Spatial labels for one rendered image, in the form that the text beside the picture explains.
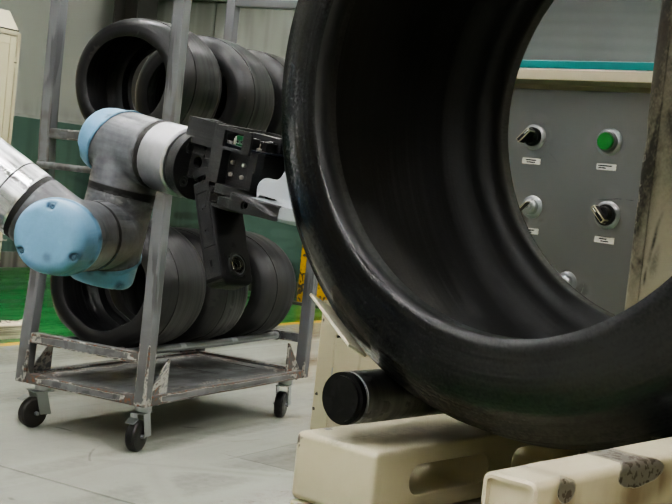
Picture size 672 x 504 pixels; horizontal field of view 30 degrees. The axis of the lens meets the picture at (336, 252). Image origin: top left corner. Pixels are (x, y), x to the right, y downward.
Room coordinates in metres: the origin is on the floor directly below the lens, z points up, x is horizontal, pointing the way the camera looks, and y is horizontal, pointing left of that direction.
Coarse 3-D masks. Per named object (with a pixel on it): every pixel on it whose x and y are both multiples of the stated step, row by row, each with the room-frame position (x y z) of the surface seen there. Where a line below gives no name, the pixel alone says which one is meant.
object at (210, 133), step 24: (192, 120) 1.30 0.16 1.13; (216, 120) 1.32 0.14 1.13; (192, 144) 1.30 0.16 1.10; (216, 144) 1.25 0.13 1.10; (240, 144) 1.25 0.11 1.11; (264, 144) 1.24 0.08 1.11; (168, 168) 1.29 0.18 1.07; (192, 168) 1.30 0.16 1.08; (216, 168) 1.25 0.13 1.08; (240, 168) 1.24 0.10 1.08; (264, 168) 1.25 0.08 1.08; (192, 192) 1.32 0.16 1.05; (216, 192) 1.25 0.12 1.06; (240, 192) 1.23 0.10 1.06
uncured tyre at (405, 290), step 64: (320, 0) 1.07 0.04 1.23; (384, 0) 1.20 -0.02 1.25; (448, 0) 1.27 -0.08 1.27; (512, 0) 1.26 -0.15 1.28; (320, 64) 1.06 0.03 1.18; (384, 64) 1.23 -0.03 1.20; (448, 64) 1.28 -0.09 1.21; (512, 64) 1.27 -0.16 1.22; (320, 128) 1.06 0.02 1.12; (384, 128) 1.24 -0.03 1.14; (448, 128) 1.29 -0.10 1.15; (320, 192) 1.05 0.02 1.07; (384, 192) 1.22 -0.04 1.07; (448, 192) 1.28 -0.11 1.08; (512, 192) 1.27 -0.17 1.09; (320, 256) 1.05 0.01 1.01; (384, 256) 1.18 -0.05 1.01; (448, 256) 1.25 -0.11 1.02; (512, 256) 1.24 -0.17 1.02; (384, 320) 1.00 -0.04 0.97; (448, 320) 0.98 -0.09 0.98; (512, 320) 1.22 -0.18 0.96; (576, 320) 1.19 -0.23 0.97; (640, 320) 0.86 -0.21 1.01; (448, 384) 0.96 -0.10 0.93; (512, 384) 0.92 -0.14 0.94; (576, 384) 0.89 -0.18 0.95; (640, 384) 0.86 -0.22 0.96; (576, 448) 0.95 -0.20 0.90
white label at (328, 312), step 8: (312, 296) 1.05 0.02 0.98; (320, 304) 1.05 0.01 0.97; (328, 312) 1.05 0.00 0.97; (328, 320) 1.04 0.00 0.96; (336, 320) 1.06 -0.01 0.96; (336, 328) 1.03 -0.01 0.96; (344, 328) 1.06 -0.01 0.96; (344, 336) 1.03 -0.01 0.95; (352, 336) 1.07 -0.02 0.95; (352, 344) 1.03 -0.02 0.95; (360, 352) 1.04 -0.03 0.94
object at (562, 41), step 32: (576, 0) 1.76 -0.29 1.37; (608, 0) 1.72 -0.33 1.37; (640, 0) 1.69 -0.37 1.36; (544, 32) 1.78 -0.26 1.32; (576, 32) 1.75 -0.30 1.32; (608, 32) 1.72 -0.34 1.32; (640, 32) 1.69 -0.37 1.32; (544, 64) 1.77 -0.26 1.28; (576, 64) 1.74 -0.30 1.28; (608, 64) 1.71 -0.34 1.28; (640, 64) 1.68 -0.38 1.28
